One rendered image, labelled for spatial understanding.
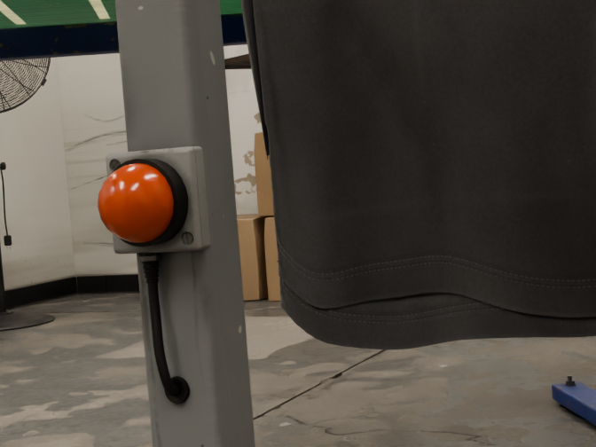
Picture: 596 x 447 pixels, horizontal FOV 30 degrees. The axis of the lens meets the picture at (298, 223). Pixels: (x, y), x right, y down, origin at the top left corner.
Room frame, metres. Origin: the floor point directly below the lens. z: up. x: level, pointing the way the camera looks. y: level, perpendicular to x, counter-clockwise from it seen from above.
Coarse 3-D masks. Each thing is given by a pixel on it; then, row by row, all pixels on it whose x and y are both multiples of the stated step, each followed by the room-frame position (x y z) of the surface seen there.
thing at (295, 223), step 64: (256, 0) 0.84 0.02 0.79; (320, 0) 0.83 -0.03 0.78; (384, 0) 0.80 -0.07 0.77; (448, 0) 0.78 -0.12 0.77; (512, 0) 0.76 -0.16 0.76; (576, 0) 0.75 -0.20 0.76; (256, 64) 0.85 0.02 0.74; (320, 64) 0.83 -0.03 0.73; (384, 64) 0.81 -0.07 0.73; (448, 64) 0.78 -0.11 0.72; (512, 64) 0.77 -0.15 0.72; (576, 64) 0.75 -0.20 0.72; (320, 128) 0.83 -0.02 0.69; (384, 128) 0.81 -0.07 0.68; (448, 128) 0.79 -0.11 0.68; (512, 128) 0.77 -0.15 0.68; (576, 128) 0.75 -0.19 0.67; (320, 192) 0.83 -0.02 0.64; (384, 192) 0.82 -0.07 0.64; (448, 192) 0.79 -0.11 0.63; (512, 192) 0.77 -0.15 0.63; (576, 192) 0.76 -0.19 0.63; (320, 256) 0.83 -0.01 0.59; (384, 256) 0.82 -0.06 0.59; (448, 256) 0.79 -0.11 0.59; (512, 256) 0.77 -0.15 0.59; (576, 256) 0.76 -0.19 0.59; (320, 320) 0.83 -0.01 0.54; (384, 320) 0.82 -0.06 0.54; (448, 320) 0.80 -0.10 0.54; (512, 320) 0.77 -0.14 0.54; (576, 320) 0.76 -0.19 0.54
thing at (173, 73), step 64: (128, 0) 0.55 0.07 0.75; (192, 0) 0.55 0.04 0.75; (128, 64) 0.55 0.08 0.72; (192, 64) 0.54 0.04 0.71; (128, 128) 0.56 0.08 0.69; (192, 128) 0.54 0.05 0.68; (192, 192) 0.53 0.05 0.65; (192, 256) 0.54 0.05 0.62; (192, 320) 0.54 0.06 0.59; (192, 384) 0.54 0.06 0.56
